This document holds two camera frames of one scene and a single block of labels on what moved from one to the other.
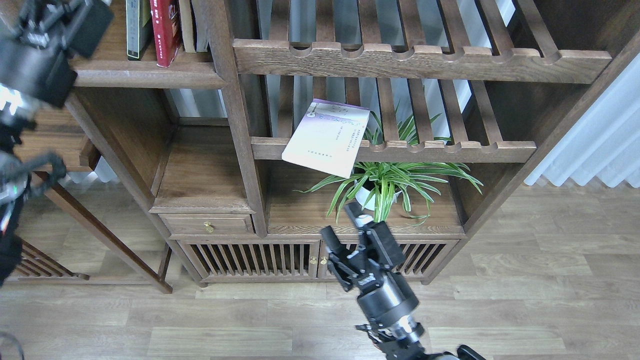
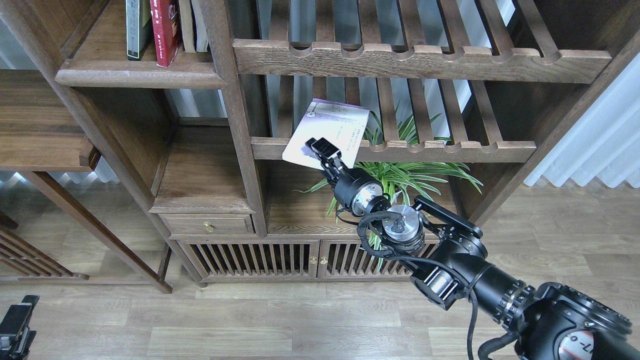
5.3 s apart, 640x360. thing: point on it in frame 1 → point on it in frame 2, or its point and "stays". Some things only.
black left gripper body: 41,63 → 15,338
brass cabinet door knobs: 314,261 stays
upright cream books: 201,8 stays
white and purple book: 328,137 stays
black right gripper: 369,270 → 350,186
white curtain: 606,143 stays
